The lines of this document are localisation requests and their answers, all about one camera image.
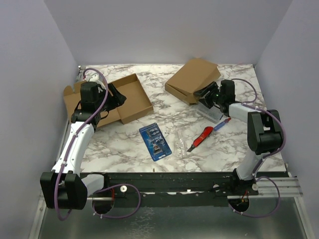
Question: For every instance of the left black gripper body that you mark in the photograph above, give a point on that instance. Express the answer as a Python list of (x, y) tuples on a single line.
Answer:
[(112, 101)]

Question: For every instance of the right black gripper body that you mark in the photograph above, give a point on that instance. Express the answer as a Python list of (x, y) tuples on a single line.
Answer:
[(206, 92)]

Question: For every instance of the brown cardboard express box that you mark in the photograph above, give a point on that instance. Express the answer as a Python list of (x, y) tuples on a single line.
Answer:
[(195, 75)]

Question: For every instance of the taped brown cardboard box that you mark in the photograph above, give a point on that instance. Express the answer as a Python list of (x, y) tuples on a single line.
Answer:
[(126, 101)]

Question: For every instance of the red black utility knife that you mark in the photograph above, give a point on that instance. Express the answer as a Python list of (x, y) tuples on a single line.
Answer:
[(205, 134)]

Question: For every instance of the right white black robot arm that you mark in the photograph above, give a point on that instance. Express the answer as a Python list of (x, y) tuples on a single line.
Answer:
[(266, 135)]

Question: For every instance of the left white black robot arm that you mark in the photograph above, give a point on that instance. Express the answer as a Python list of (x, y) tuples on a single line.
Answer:
[(62, 187)]

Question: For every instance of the clear plastic container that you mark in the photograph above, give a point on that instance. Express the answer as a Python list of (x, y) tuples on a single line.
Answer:
[(213, 114)]

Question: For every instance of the clear plastic wrap piece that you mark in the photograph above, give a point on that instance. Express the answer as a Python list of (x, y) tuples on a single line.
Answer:
[(179, 145)]

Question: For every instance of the blue blister pack item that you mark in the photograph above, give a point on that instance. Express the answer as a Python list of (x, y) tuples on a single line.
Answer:
[(155, 142)]

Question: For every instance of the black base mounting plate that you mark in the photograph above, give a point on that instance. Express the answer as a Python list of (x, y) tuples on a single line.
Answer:
[(174, 189)]

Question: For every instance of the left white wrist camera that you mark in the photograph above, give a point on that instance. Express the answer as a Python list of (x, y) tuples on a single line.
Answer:
[(96, 80)]

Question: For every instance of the blue handled small screwdriver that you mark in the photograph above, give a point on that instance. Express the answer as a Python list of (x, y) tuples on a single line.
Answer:
[(221, 124)]

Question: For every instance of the aluminium frame rail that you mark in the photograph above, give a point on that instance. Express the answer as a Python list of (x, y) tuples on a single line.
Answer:
[(263, 187)]

